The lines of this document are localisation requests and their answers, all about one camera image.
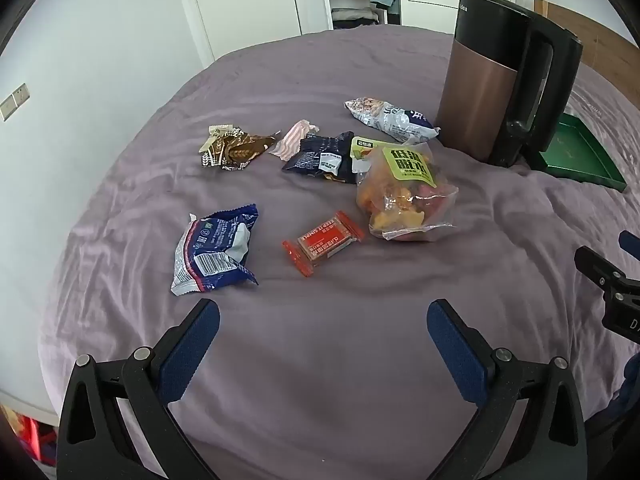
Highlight pink striped snack packet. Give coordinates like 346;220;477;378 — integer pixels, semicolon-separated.
269;119;321;161

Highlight dark blue cloth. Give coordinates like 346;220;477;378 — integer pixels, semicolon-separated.
587;355;640;441

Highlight clear dried fruit bag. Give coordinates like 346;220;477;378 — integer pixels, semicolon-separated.
356;143;459;243

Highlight red wrapped snack bar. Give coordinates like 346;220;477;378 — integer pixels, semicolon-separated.
281;210;366;278

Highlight folded dark clothes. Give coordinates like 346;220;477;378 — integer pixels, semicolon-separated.
332;7;382;30

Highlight purple bed sheet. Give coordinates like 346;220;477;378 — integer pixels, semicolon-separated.
37;25;640;480

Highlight brown foil snack packet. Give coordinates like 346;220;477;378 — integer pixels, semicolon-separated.
200;129;282;172

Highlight wooden board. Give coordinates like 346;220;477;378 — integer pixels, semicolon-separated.
533;0;640;107

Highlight dark navy snack packet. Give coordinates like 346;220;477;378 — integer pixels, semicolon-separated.
281;131;362;185

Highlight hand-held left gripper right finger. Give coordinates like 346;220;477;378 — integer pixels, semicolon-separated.
426;298;589;480

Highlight beige wrapped candy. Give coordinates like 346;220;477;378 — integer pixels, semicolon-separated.
200;124;234;153

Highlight white door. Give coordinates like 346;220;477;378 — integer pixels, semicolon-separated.
186;0;303;67

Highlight red plastic item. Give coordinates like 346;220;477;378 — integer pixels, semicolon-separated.
7;407;58;473

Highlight green tray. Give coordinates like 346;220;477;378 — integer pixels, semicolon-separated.
530;112;629;193

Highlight copper and black electric kettle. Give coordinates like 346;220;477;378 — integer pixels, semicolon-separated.
434;0;585;168

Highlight wall light switch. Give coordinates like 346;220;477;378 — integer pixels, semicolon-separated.
0;82;32;122

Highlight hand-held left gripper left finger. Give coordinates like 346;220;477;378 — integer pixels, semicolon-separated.
57;298;221;480

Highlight light green snack packet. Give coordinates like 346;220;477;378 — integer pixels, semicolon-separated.
350;136;382;161

